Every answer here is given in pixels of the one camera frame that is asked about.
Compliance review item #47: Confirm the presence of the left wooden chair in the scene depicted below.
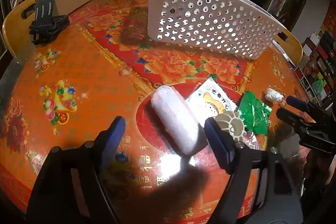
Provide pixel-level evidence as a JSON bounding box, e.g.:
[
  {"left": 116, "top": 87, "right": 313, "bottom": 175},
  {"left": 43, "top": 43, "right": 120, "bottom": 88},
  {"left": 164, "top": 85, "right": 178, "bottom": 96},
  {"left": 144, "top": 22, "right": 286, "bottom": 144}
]
[{"left": 2, "top": 0, "right": 35, "bottom": 63}]

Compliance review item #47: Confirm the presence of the small white wad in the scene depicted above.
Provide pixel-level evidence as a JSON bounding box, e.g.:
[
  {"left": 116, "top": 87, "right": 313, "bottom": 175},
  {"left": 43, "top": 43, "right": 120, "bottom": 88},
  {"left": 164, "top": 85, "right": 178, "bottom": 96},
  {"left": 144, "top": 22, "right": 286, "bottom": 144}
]
[{"left": 265, "top": 88, "right": 284, "bottom": 103}]

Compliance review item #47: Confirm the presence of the white foam roll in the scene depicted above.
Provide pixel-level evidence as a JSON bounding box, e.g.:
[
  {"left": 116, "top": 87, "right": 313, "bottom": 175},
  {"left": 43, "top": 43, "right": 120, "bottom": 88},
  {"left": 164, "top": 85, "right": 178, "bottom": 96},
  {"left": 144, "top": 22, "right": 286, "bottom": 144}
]
[{"left": 150, "top": 85, "right": 208, "bottom": 157}]

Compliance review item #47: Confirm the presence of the right wooden chair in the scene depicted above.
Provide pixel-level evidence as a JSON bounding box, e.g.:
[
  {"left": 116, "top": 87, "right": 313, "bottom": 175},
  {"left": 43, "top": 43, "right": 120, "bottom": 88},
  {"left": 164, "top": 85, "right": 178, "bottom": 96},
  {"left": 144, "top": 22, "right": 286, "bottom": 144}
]
[{"left": 275, "top": 28, "right": 303, "bottom": 65}]

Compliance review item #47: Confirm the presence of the white cartoon snack packet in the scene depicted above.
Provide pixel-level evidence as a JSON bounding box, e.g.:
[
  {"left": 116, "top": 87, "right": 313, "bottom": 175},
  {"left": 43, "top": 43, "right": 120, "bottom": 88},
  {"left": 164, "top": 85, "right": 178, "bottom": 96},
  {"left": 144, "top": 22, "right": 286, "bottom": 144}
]
[{"left": 186, "top": 77, "right": 237, "bottom": 127}]

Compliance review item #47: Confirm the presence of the wooden chair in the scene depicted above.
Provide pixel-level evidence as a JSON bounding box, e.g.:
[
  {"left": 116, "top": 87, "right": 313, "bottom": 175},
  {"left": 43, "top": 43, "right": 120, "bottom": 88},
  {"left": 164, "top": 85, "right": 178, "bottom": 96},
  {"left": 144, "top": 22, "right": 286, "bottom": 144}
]
[
  {"left": 275, "top": 28, "right": 303, "bottom": 65},
  {"left": 2, "top": 0, "right": 35, "bottom": 63}
]

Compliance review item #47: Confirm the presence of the white ribbed round object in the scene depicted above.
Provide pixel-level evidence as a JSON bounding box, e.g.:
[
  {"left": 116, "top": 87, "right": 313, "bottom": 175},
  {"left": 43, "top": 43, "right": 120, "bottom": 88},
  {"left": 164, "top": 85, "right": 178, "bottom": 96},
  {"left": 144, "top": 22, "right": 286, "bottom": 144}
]
[{"left": 215, "top": 111, "right": 247, "bottom": 141}]

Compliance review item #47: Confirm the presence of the red floral tablecloth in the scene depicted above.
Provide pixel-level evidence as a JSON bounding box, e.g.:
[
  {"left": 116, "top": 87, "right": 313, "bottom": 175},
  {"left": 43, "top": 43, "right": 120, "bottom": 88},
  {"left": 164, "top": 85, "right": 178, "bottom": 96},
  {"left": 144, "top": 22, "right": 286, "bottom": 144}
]
[{"left": 1, "top": 0, "right": 306, "bottom": 211}]

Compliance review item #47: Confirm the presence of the black folding phone stand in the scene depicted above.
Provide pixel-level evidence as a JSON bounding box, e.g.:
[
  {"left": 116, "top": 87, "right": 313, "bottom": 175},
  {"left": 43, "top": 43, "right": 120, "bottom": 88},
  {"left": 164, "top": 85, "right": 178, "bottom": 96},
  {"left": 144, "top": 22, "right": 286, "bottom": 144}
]
[{"left": 29, "top": 0, "right": 70, "bottom": 46}]

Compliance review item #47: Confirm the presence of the clear plastic bag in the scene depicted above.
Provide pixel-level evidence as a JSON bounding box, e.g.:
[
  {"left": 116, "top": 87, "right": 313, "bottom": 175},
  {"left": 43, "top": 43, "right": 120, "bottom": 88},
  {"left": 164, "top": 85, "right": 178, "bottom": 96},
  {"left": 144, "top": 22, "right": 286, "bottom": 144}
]
[{"left": 241, "top": 131, "right": 262, "bottom": 151}]

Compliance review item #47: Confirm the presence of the green foil snack bag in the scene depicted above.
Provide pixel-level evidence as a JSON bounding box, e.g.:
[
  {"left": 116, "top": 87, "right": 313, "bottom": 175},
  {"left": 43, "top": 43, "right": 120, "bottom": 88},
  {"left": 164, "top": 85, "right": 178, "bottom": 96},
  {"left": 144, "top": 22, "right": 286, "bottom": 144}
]
[{"left": 238, "top": 90, "right": 272, "bottom": 135}]

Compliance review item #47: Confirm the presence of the white perforated plastic basket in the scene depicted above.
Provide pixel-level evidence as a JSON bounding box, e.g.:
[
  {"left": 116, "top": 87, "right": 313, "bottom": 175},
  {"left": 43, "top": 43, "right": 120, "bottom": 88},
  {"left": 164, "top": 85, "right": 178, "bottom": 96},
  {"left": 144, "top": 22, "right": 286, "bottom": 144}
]
[{"left": 147, "top": 0, "right": 285, "bottom": 59}]

